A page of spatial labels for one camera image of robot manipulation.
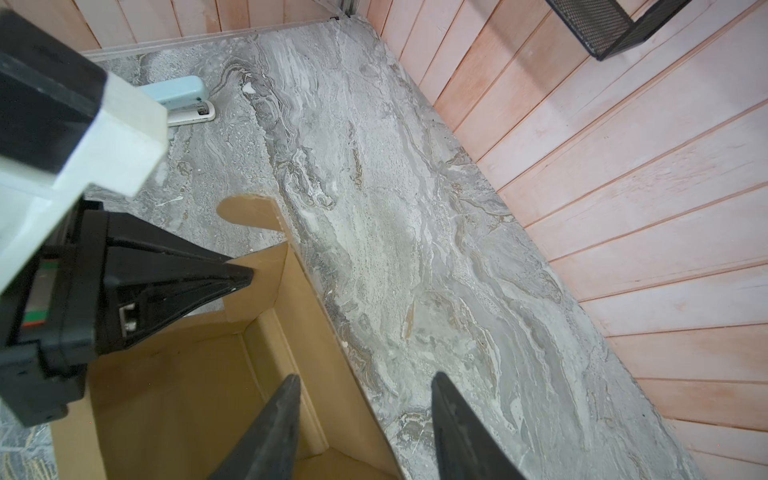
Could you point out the brown cardboard box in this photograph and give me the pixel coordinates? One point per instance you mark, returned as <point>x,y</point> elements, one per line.
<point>175,405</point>

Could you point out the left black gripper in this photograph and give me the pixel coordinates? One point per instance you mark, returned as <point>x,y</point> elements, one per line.
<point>147,277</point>

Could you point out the light blue small device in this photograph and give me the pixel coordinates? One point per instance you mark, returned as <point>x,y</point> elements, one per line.
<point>185,98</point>

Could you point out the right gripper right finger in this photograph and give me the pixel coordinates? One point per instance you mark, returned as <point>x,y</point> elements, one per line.
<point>464,447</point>

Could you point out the black wire mesh basket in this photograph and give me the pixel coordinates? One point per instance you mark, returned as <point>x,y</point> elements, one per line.
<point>605,29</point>

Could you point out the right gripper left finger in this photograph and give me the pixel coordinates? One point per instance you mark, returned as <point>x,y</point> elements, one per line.
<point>268,448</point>

